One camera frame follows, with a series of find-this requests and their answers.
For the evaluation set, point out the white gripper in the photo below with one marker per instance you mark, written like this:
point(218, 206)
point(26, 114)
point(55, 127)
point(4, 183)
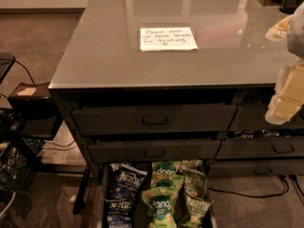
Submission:
point(297, 32)

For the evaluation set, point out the green rice chip bag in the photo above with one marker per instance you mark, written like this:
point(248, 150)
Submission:
point(161, 201)
point(167, 167)
point(167, 180)

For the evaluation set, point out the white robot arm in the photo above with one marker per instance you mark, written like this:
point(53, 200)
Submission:
point(290, 28)

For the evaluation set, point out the dark snack bags middle drawer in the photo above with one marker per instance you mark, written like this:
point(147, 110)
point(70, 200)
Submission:
point(267, 133)

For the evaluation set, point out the top right drawer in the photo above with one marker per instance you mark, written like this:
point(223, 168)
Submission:
point(252, 117)

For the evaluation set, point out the middle right drawer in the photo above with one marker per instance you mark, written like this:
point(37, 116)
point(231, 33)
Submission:
point(261, 148)

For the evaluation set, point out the rear green Kettle chip bag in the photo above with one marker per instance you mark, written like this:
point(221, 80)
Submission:
point(192, 164)

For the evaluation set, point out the green kettle chip bag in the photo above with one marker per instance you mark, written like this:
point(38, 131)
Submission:
point(193, 211)
point(195, 182)
point(192, 164)

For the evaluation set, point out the upper green Kettle chip bag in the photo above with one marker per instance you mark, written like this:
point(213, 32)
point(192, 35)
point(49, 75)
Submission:
point(195, 182)

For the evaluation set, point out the middle left drawer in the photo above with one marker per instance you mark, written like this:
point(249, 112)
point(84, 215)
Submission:
point(142, 151)

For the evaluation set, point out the lower green Kettle chip bag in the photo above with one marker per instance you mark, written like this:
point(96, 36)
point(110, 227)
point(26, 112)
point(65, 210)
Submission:
point(193, 211)

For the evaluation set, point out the top left drawer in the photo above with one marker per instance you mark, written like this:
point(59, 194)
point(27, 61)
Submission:
point(116, 120)

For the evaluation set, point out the upper blue Kettle chip bag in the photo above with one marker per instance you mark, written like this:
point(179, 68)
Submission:
point(128, 182)

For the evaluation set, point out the blue kettle chip bag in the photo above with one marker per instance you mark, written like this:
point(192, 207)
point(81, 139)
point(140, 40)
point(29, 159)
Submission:
point(128, 182)
point(119, 213)
point(116, 166)

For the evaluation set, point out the rear blue Kettle chip bag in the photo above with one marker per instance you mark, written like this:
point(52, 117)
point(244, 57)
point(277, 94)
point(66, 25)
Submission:
point(116, 166)

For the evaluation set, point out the lower blue Kettle chip bag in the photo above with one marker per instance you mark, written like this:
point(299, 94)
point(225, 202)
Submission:
point(119, 213)

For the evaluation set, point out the white handwritten paper note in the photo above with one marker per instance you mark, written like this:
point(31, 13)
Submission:
point(161, 39)

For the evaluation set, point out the grey cabinet with glass top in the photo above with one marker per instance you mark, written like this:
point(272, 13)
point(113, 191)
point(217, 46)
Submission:
point(103, 66)

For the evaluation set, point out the black box with label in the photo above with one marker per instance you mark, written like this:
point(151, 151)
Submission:
point(39, 115)

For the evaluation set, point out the black cart at left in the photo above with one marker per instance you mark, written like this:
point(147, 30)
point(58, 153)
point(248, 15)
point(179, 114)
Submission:
point(17, 156)

